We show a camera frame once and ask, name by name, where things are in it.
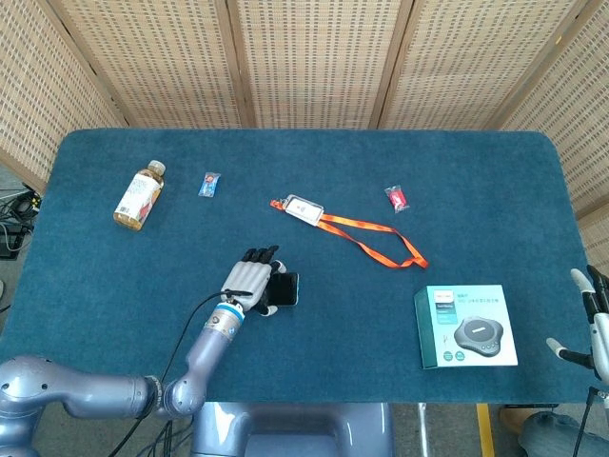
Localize woven bamboo folding screen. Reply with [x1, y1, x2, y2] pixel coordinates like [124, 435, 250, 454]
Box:
[0, 0, 609, 282]

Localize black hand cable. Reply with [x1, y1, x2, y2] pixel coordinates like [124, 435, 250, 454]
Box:
[108, 288, 253, 457]

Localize yellow floor tape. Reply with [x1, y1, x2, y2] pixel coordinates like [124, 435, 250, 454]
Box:
[476, 403, 497, 457]

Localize red candy wrapper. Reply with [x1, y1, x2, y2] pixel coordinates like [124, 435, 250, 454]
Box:
[383, 185, 412, 215]

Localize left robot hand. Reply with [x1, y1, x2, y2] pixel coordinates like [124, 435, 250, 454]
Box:
[220, 245, 288, 317]

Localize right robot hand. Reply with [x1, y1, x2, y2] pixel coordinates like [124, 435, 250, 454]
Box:
[545, 265, 609, 410]

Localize badge holder with orange lanyard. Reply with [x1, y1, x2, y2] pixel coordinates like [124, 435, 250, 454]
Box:
[269, 193, 430, 271]

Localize speakerphone product box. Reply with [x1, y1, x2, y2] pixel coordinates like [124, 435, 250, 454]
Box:
[412, 284, 520, 371]

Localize metal table leg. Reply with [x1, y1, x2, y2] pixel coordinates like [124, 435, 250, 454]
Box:
[416, 402, 430, 457]

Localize black cables on floor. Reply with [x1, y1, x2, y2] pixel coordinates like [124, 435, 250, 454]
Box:
[0, 183, 42, 261]

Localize robot torso base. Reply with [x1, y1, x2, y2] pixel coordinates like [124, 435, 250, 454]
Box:
[189, 402, 395, 457]

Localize blue table mat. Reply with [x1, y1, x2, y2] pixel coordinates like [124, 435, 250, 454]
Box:
[0, 127, 601, 405]

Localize blue candy wrapper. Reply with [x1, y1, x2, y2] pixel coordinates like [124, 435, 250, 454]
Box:
[197, 171, 224, 198]

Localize amber tea bottle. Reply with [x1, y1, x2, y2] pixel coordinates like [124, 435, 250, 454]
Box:
[112, 159, 167, 233]

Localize black smartphone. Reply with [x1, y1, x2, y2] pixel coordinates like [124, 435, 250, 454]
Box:
[265, 271, 301, 308]

